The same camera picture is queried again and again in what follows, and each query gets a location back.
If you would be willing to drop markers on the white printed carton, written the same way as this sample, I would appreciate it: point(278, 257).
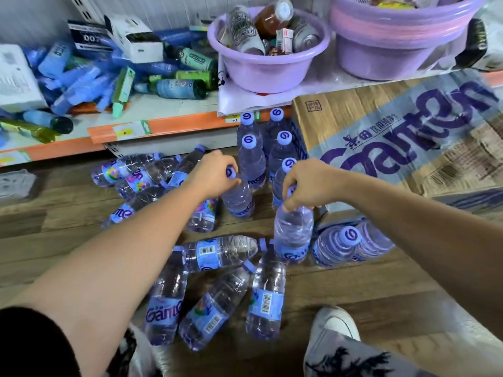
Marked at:
point(17, 78)

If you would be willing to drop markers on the brown carton purple print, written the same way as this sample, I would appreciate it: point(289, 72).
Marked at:
point(334, 121)

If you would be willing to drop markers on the silver patterned can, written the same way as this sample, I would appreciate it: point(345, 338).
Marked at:
point(304, 37)

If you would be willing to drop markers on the dark bottle blue label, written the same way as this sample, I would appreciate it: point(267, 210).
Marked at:
point(177, 89)

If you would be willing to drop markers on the pile of water bottles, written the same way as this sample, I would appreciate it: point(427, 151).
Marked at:
point(267, 302)

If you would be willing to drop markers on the pink plastic basin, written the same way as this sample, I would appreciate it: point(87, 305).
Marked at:
point(373, 33)

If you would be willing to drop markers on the person's black left sleeve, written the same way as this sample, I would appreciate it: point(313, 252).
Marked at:
point(31, 345)

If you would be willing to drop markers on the pile of blue tubes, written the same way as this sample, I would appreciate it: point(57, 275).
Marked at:
point(74, 86)

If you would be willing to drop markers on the person's right forearm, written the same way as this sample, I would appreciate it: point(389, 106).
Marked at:
point(432, 239)

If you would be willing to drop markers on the green white slim box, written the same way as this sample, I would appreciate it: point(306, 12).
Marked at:
point(123, 88)

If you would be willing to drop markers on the black white packet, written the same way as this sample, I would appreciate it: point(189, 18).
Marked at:
point(487, 47)

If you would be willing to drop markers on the small white red box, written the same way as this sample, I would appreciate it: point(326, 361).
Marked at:
point(285, 41)

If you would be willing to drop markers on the dark bottle mint label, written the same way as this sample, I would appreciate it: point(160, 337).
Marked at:
point(196, 58)

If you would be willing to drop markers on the price label green arrow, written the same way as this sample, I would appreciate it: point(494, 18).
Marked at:
point(129, 131)

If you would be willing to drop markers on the yellow green bottle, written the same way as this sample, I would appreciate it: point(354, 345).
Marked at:
point(27, 129)

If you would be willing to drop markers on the white orange-edged store shelf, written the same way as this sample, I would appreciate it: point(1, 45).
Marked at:
point(157, 107)

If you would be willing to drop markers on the small white yellow price label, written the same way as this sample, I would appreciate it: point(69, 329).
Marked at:
point(232, 118)

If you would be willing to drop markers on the orange flat packet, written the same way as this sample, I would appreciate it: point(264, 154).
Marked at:
point(84, 109)

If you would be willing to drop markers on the black white patterned trousers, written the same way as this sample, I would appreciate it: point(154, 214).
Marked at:
point(346, 361)

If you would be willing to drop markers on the clear plastic lid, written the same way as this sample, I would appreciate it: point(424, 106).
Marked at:
point(17, 184)

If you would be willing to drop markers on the small brown packet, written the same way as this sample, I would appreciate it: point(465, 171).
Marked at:
point(275, 51)

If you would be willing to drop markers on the water bottle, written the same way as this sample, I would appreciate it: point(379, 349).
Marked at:
point(237, 202)
point(292, 235)

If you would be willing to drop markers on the person's right hand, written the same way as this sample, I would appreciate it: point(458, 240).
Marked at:
point(310, 184)

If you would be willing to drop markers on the blue bottle dark cap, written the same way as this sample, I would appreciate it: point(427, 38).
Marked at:
point(43, 118)

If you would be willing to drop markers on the small purple plastic basin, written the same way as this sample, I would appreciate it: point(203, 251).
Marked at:
point(267, 76)

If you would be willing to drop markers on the dark bottle green label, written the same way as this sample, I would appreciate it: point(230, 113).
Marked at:
point(192, 76)

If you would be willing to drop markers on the person's left forearm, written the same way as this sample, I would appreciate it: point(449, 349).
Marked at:
point(118, 270)

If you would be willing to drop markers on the person's white shoe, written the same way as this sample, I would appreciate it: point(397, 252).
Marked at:
point(334, 321)

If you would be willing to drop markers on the person's left hand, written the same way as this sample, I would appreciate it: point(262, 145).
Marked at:
point(212, 174)

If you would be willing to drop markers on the brown drink bottle white cap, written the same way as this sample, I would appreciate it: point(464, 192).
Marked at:
point(271, 19)

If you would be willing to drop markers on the yellow snack packet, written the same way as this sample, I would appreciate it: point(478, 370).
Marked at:
point(393, 4)

